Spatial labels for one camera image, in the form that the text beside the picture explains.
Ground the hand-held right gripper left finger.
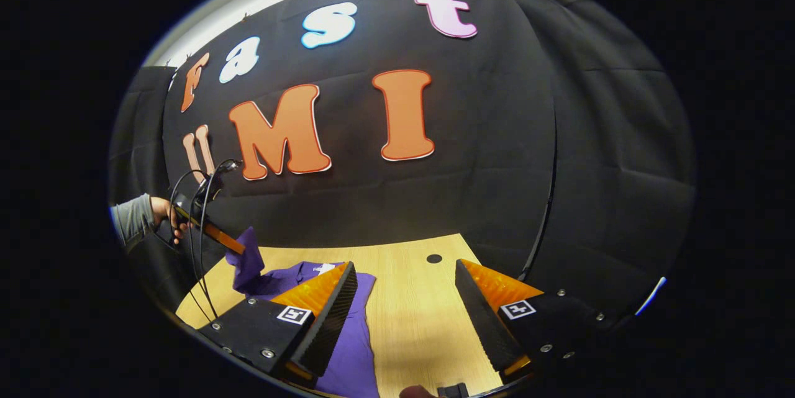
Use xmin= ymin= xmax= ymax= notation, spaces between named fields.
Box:
xmin=198 ymin=260 xmax=359 ymax=381

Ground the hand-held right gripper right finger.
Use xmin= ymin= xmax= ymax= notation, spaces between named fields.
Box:
xmin=455 ymin=259 xmax=616 ymax=377

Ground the purple shirt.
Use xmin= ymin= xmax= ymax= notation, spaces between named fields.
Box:
xmin=225 ymin=226 xmax=381 ymax=398

